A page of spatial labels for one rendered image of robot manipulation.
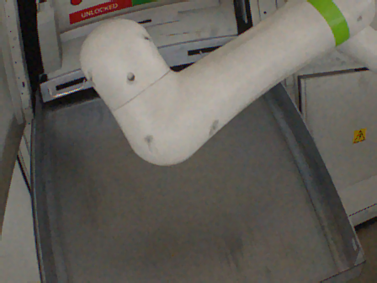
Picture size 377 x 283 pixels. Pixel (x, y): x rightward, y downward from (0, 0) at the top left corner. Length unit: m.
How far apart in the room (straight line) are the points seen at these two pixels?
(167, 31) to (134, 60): 0.58
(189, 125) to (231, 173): 0.34
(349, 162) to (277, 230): 0.77
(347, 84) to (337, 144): 0.22
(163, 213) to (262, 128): 0.29
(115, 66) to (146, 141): 0.11
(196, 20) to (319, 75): 0.37
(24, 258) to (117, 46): 1.15
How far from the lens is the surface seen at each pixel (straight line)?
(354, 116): 1.60
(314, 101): 1.49
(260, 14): 1.31
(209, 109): 0.78
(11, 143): 1.32
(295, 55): 0.82
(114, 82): 0.76
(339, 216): 0.97
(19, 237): 1.67
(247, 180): 1.08
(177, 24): 1.32
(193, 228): 1.01
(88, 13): 1.27
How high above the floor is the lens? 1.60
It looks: 40 degrees down
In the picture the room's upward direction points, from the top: 8 degrees counter-clockwise
